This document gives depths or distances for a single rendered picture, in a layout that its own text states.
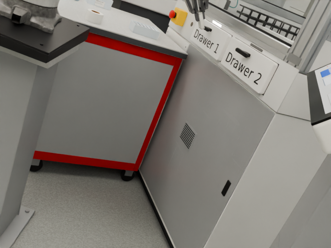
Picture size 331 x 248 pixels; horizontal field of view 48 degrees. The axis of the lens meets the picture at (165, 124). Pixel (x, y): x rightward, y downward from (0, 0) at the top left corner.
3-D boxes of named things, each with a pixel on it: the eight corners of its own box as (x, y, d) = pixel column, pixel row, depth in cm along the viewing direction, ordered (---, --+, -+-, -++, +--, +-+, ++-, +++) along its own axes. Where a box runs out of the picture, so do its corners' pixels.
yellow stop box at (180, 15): (174, 23, 181) (179, 9, 178) (169, 20, 187) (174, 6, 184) (182, 26, 183) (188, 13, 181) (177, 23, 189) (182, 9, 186)
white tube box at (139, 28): (132, 32, 167) (135, 24, 165) (128, 27, 173) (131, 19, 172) (157, 40, 172) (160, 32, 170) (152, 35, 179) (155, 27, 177)
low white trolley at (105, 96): (18, 174, 171) (60, 15, 143) (18, 112, 222) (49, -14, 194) (134, 186, 198) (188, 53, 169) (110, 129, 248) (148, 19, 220)
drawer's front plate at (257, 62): (259, 94, 122) (274, 63, 118) (219, 63, 145) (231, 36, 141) (263, 95, 123) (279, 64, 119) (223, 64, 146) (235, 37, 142)
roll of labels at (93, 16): (89, 22, 152) (92, 13, 151) (82, 16, 157) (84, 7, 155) (103, 25, 157) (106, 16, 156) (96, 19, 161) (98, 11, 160)
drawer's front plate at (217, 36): (217, 60, 147) (228, 34, 143) (189, 39, 171) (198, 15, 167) (220, 61, 148) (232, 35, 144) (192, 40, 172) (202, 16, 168)
